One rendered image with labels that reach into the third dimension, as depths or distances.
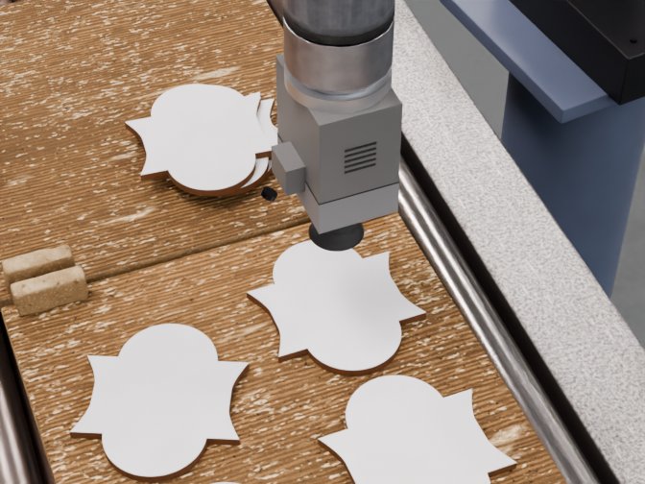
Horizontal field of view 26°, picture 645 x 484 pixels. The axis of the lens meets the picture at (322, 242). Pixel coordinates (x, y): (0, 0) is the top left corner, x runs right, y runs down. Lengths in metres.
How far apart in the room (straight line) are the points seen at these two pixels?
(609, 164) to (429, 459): 0.69
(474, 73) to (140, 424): 1.93
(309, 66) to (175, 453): 0.31
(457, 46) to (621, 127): 1.38
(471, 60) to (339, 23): 2.03
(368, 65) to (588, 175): 0.75
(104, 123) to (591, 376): 0.51
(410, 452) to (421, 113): 0.43
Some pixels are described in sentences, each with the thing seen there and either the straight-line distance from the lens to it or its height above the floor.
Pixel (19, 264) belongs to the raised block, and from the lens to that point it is 1.17.
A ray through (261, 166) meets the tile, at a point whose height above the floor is 0.95.
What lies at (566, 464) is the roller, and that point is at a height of 0.92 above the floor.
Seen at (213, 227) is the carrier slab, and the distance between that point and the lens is 1.22.
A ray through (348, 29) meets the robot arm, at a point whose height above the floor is 1.25.
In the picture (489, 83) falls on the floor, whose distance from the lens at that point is 2.88.
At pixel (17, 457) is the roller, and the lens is 1.10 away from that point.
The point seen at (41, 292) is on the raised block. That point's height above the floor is 0.96.
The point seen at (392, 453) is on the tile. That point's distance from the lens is 1.05.
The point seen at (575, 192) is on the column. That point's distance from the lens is 1.67.
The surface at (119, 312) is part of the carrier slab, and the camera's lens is 1.16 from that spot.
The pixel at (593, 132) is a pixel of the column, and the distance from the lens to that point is 1.61.
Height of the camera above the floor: 1.79
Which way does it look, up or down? 45 degrees down
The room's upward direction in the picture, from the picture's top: straight up
